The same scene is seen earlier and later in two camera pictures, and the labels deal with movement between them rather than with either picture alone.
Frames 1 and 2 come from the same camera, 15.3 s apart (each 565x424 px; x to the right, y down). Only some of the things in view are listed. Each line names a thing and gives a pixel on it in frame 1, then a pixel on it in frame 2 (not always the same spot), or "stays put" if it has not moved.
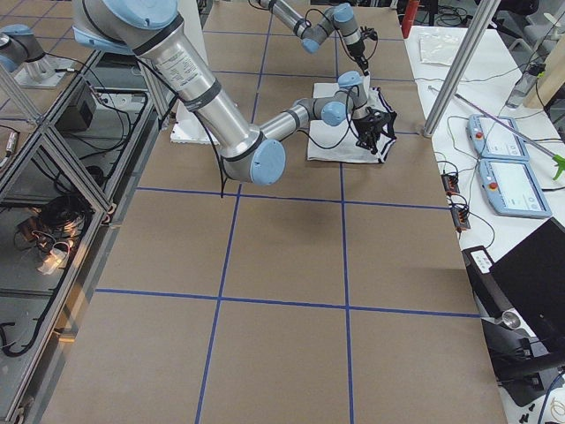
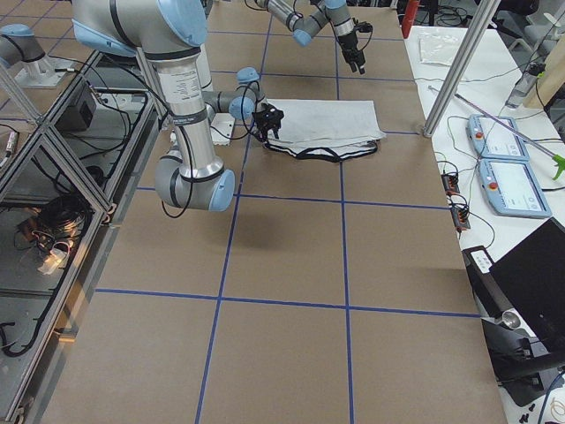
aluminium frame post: [462, 66] stays put
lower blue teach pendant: [511, 190] stays put
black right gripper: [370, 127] -> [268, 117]
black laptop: [532, 275] stays put
